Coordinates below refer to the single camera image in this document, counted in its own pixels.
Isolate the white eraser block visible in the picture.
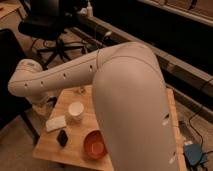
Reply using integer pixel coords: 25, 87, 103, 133
46, 116, 66, 132

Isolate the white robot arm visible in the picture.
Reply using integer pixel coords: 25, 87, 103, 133
8, 42, 179, 171

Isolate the small black object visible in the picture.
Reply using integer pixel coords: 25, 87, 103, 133
57, 130, 68, 147

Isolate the black chair at left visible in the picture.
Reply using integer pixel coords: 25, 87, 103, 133
0, 28, 40, 145

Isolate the orange bowl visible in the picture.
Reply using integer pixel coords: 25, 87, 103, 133
83, 130, 108, 160

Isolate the black office chair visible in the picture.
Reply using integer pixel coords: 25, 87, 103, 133
18, 0, 87, 69

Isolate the white plug adapter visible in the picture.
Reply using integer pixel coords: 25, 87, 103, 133
104, 31, 112, 37

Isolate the blue box on floor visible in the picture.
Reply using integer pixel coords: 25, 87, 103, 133
184, 143, 208, 166

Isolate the black floor cable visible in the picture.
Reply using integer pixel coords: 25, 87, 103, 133
178, 78, 213, 171

